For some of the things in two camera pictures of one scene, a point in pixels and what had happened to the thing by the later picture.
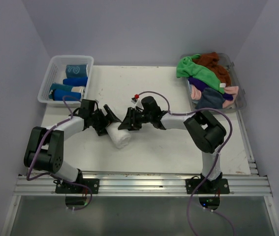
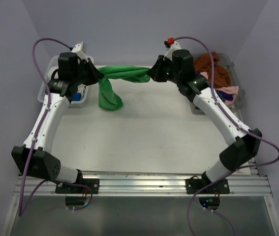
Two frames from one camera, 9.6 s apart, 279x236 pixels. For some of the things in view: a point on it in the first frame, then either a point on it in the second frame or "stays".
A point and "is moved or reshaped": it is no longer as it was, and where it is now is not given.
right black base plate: x=221 y=186 stays
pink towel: x=196 y=95 stays
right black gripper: x=130 y=121 to x=155 y=72
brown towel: x=210 y=60 stays
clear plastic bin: x=239 y=103 stays
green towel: x=186 y=67 is moved or reshaped
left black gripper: x=101 y=129 to x=95 y=75
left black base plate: x=63 y=187 stays
